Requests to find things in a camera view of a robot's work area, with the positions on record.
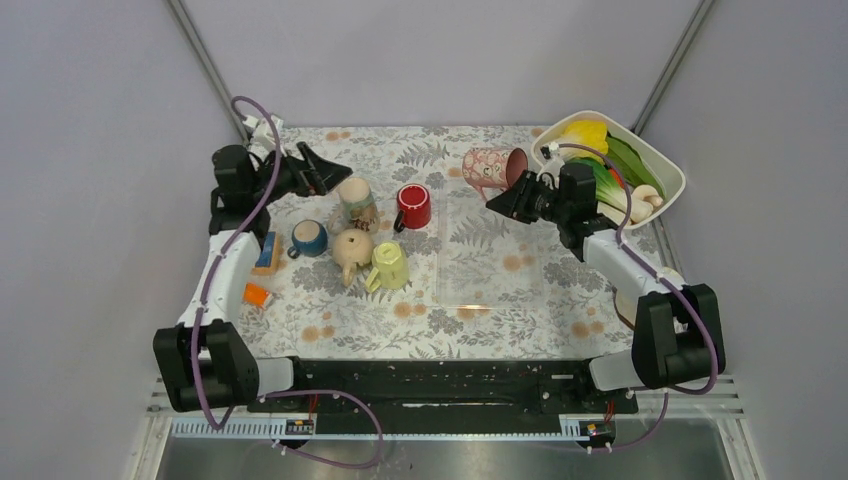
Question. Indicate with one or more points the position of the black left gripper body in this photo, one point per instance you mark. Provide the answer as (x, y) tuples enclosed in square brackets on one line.
[(288, 178)]

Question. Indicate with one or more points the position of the pink patterned mug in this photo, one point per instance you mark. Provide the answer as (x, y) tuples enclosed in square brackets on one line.
[(493, 168)]

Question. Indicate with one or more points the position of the green bok choy toy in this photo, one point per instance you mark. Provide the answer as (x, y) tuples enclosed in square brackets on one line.
[(609, 191)]

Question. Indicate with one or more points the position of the blue ribbed ceramic mug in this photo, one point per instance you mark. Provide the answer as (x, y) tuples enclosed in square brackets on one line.
[(309, 238)]

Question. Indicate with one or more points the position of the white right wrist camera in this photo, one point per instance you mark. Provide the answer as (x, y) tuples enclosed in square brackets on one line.
[(549, 172)]

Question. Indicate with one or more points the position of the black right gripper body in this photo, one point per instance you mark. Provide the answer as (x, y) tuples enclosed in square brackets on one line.
[(545, 203)]

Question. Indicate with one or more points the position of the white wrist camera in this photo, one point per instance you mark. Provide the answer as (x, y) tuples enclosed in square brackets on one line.
[(261, 136), (549, 172)]

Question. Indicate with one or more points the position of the dark green leaf vegetable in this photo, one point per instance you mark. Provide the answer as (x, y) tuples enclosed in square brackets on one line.
[(630, 164)]

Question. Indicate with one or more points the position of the aluminium corner frame post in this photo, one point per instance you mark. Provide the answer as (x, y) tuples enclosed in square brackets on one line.
[(191, 34)]

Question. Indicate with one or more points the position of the cream floral ceramic mug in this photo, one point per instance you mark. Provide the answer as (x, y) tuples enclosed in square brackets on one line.
[(357, 208)]

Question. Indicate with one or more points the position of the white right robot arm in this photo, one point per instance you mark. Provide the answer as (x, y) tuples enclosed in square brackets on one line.
[(677, 340)]

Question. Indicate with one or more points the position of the white vegetable basin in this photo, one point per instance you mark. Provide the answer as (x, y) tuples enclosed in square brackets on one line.
[(670, 177)]

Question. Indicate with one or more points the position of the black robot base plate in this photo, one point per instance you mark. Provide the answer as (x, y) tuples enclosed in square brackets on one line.
[(429, 397)]

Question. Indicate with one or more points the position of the small orange box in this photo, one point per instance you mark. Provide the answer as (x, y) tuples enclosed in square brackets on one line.
[(257, 296)]

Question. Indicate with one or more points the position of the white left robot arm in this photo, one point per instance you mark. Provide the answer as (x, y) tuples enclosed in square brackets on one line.
[(203, 361)]

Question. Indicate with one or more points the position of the white mushroom toy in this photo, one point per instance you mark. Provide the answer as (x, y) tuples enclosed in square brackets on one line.
[(649, 195)]

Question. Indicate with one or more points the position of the clear plastic tray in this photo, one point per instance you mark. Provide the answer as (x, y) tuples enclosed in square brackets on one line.
[(486, 261)]

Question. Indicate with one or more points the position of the red ceramic mug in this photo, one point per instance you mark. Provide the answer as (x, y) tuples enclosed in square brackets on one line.
[(414, 207)]

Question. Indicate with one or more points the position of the right aluminium frame post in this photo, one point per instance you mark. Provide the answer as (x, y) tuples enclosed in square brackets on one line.
[(677, 57)]

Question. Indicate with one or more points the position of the yellow napa cabbage toy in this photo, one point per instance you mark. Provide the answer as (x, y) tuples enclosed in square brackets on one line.
[(581, 139)]

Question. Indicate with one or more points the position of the blue orange sponge pack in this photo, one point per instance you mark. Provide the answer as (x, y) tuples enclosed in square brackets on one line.
[(269, 258)]

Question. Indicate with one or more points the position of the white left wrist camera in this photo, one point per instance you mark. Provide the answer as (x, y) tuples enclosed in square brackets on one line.
[(261, 136)]

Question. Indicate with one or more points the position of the red chili pepper toy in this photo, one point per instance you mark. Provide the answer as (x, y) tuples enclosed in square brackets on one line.
[(617, 178)]

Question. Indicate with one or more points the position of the yellow-green ceramic mug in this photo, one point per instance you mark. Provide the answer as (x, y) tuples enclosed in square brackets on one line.
[(390, 269)]

